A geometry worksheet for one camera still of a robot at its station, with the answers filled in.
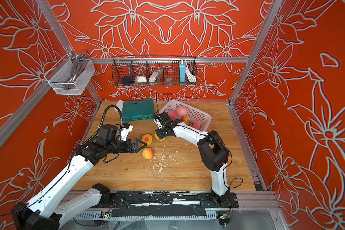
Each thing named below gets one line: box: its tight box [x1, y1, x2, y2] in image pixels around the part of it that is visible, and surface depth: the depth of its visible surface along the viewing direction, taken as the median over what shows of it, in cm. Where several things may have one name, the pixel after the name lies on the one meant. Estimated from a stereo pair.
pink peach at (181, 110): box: [176, 105, 188, 117], surface depth 103 cm
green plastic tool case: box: [122, 98, 154, 123], surface depth 112 cm
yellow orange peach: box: [142, 147, 154, 160], surface depth 86 cm
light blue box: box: [179, 60, 186, 86], surface depth 90 cm
